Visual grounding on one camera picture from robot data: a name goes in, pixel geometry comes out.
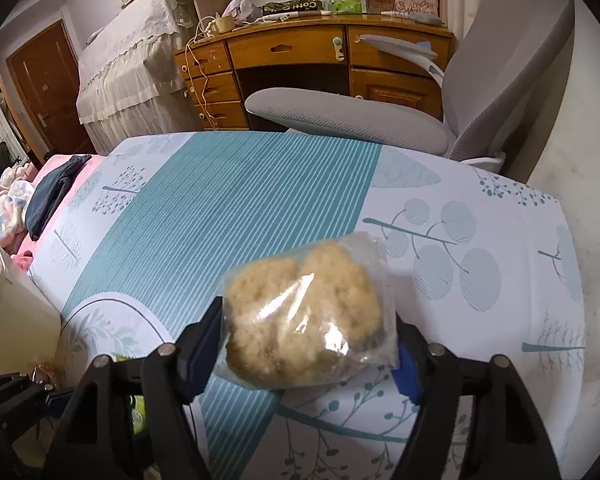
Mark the white plastic bag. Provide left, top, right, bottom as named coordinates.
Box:
left=220, top=0, right=258, bottom=23

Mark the white floral blanket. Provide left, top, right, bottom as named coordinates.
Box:
left=0, top=165, right=38, bottom=256

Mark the brown wooden door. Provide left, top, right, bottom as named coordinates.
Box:
left=6, top=20, right=83, bottom=166

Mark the pink garment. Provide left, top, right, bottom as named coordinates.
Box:
left=10, top=250, right=36, bottom=273

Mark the white plastic bin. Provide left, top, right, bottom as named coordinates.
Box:
left=0, top=242, right=63, bottom=378

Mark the beige cup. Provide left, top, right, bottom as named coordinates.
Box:
left=202, top=15, right=236, bottom=37

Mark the teal white patterned tablecloth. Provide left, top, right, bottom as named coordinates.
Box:
left=27, top=130, right=588, bottom=480

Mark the dark blue cloth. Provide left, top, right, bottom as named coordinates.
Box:
left=25, top=154, right=93, bottom=241

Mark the clear bag beige cake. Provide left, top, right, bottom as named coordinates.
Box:
left=215, top=231, right=401, bottom=391

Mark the wooden desk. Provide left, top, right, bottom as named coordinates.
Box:
left=172, top=20, right=456, bottom=131

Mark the white hanging cable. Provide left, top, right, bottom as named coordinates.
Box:
left=185, top=15, right=221, bottom=128

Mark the grey office chair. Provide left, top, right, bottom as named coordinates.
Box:
left=244, top=0, right=576, bottom=166

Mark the dark green box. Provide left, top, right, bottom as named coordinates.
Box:
left=260, top=0, right=326, bottom=17

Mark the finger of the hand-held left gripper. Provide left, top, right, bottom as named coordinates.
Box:
left=0, top=371, right=46, bottom=399
left=0, top=386, right=78, bottom=436

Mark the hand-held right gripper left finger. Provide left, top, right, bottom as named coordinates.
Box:
left=42, top=296, right=226, bottom=480

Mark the pink blanket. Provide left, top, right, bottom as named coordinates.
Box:
left=10, top=152, right=111, bottom=273

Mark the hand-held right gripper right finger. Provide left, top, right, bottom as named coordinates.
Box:
left=387, top=312, right=563, bottom=480

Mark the white lace-covered cabinet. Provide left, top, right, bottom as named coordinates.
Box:
left=75, top=0, right=201, bottom=156

